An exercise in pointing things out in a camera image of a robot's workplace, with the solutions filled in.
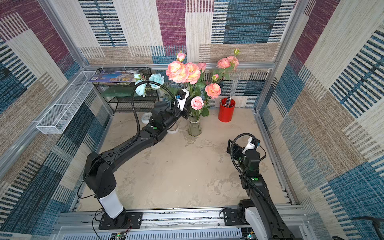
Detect small pink rosebud stem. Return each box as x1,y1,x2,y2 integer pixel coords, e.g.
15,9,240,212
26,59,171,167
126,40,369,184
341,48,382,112
190,97,210,118

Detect large peach pink rose stem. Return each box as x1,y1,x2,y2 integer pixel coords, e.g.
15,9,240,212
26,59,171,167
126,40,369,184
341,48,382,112
166,52,222,103

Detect pink carnation stem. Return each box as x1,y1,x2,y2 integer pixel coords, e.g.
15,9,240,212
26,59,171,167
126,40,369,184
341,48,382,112
212,48,240,83

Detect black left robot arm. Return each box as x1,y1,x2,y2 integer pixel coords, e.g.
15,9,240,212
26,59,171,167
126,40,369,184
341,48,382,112
83,89,191,220

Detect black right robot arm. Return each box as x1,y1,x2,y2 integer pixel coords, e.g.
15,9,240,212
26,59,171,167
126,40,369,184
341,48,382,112
227,133,297,240

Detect ribbed glass vase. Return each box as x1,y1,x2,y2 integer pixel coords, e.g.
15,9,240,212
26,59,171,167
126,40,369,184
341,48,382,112
188,115,202,137

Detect white and blue alarm clock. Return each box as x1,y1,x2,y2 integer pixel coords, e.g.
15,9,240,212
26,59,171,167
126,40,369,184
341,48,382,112
141,113,152,125

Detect light blue flower stem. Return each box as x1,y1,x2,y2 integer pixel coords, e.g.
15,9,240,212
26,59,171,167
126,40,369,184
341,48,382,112
134,74,165,97

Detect red pen holder cup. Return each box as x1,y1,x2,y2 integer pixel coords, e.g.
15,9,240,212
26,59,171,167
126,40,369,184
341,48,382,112
218,98,236,123

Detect pens in red cup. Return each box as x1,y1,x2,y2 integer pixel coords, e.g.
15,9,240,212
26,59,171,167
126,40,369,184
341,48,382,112
223,95,232,108

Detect colourful magazine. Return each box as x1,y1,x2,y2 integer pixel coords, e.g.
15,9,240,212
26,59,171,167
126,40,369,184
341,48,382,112
88,71,142,85

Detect black wire rack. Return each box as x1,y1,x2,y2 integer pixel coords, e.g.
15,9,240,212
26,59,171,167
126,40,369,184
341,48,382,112
92,67,161,113

